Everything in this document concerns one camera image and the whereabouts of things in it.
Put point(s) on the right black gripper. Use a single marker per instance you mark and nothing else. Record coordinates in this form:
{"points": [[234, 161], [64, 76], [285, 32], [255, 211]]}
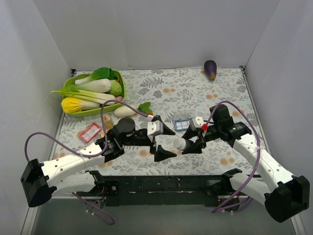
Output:
{"points": [[200, 136]]}

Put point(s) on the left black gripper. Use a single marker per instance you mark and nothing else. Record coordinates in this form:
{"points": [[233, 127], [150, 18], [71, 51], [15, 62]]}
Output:
{"points": [[152, 140]]}

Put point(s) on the white cap pill bottle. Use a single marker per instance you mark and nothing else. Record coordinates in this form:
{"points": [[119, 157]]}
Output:
{"points": [[182, 144]]}

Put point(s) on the blue rectangular pill box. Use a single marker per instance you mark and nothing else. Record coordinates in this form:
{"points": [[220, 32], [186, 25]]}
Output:
{"points": [[181, 119]]}

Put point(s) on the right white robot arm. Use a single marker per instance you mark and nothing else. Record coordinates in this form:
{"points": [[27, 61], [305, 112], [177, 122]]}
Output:
{"points": [[282, 193]]}

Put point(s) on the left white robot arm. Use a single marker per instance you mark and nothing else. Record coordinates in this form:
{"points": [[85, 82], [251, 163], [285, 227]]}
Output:
{"points": [[42, 180]]}

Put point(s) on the floral table mat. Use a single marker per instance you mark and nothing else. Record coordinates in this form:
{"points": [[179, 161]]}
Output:
{"points": [[175, 90]]}

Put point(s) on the white radish with leaves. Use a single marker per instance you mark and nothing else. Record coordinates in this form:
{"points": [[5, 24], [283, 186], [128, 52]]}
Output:
{"points": [[125, 111]]}

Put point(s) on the light green cabbage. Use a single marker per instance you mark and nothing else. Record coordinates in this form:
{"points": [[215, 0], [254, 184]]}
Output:
{"points": [[116, 88]]}

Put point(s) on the pink rectangular pill box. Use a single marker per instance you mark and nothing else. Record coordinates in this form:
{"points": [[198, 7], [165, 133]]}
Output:
{"points": [[90, 132]]}

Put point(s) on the purple eggplant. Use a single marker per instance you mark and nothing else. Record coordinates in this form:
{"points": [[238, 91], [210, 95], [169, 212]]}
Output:
{"points": [[210, 68]]}

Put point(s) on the green bok choy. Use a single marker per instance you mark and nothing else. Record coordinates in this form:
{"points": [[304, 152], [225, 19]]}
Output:
{"points": [[101, 73]]}

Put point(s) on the green plastic basket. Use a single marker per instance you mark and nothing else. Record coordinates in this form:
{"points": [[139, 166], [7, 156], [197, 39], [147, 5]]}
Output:
{"points": [[97, 111]]}

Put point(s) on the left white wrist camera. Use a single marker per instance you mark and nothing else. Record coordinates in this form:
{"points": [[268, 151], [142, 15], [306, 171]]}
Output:
{"points": [[154, 128]]}

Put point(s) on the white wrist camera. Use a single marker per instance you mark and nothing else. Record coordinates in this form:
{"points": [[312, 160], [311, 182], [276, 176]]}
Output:
{"points": [[198, 122], [154, 128]]}

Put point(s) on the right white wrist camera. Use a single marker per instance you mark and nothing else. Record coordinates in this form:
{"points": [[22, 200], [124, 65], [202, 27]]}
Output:
{"points": [[198, 122]]}

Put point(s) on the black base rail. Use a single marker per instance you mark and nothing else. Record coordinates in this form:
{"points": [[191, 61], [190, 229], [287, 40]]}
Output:
{"points": [[204, 190]]}

